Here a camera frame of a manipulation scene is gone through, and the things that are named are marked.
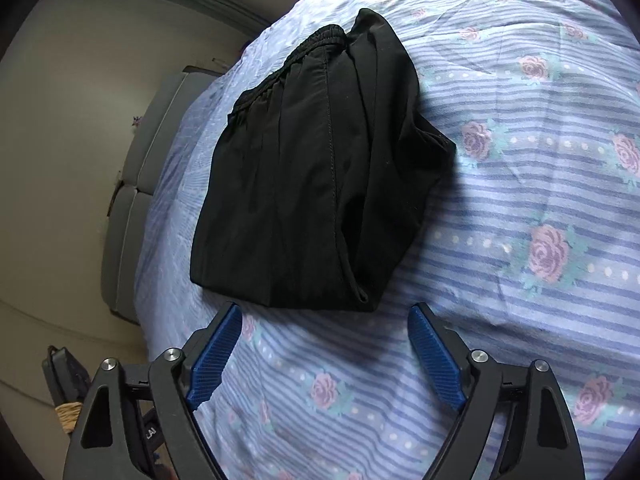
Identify black pants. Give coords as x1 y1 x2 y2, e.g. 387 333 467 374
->
190 9 456 312

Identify blue floral striped bedsheet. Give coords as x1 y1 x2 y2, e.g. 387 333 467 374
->
134 0 639 479

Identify grey padded headboard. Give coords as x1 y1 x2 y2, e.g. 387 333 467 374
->
101 65 218 324

